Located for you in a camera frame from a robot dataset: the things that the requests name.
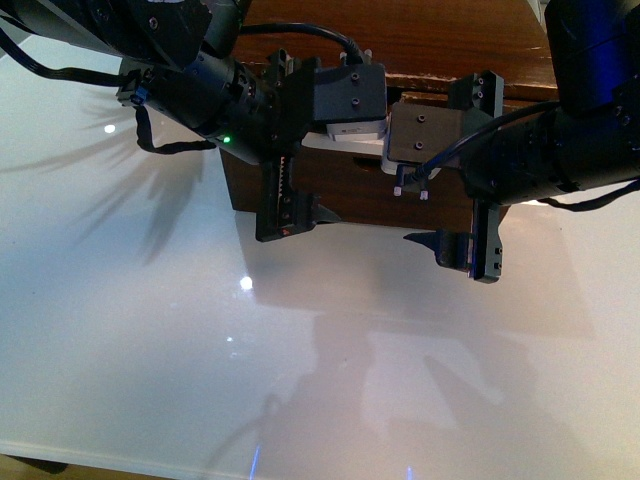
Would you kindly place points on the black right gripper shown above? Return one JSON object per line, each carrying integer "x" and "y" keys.
{"x": 481, "y": 251}

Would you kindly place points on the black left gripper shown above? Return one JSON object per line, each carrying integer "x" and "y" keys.
{"x": 283, "y": 210}

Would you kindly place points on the white drawer handle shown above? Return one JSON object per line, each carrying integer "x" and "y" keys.
{"x": 324, "y": 142}

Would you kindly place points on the wooden drawer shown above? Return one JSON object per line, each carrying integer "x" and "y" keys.
{"x": 462, "y": 98}
{"x": 354, "y": 187}

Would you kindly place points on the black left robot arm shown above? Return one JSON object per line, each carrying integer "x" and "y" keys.
{"x": 178, "y": 74}

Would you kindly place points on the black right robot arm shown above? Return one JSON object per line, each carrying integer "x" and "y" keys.
{"x": 578, "y": 153}

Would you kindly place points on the dark wooden drawer box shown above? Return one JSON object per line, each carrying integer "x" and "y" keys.
{"x": 426, "y": 45}

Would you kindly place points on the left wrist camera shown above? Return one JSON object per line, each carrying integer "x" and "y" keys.
{"x": 349, "y": 94}

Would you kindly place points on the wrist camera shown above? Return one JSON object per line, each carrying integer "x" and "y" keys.
{"x": 416, "y": 133}
{"x": 349, "y": 94}

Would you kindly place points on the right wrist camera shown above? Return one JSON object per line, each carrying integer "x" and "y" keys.
{"x": 416, "y": 133}

